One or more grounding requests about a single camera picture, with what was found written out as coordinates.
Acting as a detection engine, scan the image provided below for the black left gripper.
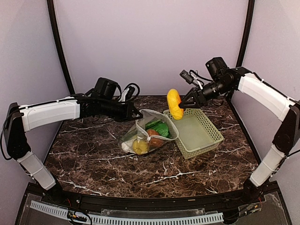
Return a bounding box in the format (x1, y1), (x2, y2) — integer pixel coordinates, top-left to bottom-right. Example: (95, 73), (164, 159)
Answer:
(99, 98), (143, 122)

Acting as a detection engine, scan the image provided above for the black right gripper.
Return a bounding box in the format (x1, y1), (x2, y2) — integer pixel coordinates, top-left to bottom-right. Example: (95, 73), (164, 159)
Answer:
(179, 78), (232, 108)

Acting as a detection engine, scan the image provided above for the green cucumber toy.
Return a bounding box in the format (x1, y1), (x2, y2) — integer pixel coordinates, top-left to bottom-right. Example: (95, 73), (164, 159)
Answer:
(145, 120), (161, 129)

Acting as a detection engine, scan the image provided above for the clear zip top bag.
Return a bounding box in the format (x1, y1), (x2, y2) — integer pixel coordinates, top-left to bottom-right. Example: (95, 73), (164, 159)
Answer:
(118, 109), (179, 155)

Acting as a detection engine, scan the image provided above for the green bok choy toy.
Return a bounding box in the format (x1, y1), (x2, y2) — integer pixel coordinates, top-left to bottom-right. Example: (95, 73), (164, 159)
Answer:
(151, 121), (170, 137)

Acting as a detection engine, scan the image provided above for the yellow round bun toy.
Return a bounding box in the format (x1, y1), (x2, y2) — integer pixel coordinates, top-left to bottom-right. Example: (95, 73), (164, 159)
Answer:
(132, 140), (149, 155)

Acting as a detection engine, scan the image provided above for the brown potato toy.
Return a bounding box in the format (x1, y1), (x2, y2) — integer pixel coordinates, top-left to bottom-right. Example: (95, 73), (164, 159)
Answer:
(147, 129), (164, 148)

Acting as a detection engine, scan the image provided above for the beige plastic basket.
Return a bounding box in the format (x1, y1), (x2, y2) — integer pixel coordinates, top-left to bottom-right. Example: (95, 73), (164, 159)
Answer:
(164, 109), (224, 159)

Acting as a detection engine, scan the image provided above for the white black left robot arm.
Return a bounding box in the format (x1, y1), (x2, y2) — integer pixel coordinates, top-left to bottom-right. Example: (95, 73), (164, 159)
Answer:
(0, 77), (143, 204)

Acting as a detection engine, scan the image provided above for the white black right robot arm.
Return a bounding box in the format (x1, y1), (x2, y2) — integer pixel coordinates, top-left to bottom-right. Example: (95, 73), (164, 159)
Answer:
(179, 57), (300, 203)

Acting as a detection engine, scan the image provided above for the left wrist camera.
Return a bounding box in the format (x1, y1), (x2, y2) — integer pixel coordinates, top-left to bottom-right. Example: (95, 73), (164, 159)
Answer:
(118, 82), (140, 103)

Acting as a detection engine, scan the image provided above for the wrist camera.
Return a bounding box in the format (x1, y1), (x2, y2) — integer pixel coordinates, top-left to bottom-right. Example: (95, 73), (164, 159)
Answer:
(118, 82), (140, 103)
(180, 70), (204, 89)

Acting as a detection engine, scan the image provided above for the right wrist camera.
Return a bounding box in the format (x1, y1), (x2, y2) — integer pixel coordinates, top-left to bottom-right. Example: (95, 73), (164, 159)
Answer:
(180, 70), (204, 89)

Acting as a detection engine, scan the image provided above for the right black frame post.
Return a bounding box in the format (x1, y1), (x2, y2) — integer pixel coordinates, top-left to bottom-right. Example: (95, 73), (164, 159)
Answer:
(235, 0), (255, 68)

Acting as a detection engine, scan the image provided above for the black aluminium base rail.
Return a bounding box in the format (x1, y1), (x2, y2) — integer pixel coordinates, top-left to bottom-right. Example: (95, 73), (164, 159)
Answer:
(28, 180), (279, 214)

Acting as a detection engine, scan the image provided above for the grey slotted cable duct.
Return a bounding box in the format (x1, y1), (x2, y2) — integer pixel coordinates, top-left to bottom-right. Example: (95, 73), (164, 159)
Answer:
(30, 201), (224, 225)

